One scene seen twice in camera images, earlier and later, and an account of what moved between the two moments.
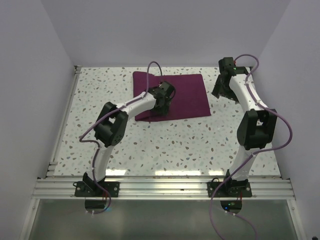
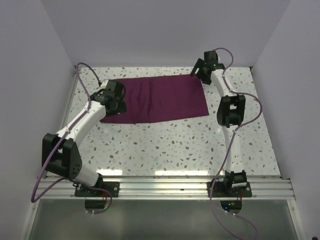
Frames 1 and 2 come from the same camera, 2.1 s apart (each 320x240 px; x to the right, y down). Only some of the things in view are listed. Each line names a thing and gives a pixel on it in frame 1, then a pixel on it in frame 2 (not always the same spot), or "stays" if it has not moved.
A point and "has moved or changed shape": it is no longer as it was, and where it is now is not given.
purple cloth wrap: (190, 99) has moved or changed shape
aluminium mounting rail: (165, 189) stays
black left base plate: (86, 189) stays
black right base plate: (229, 189) stays
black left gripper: (164, 110) -> (121, 107)
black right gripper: (218, 90) -> (200, 64)
